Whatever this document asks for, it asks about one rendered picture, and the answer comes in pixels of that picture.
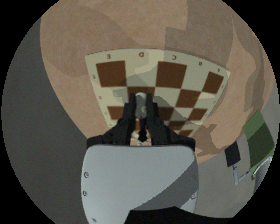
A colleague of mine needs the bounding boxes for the chessboard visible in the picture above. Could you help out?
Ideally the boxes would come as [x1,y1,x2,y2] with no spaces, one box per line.
[85,48,231,138]

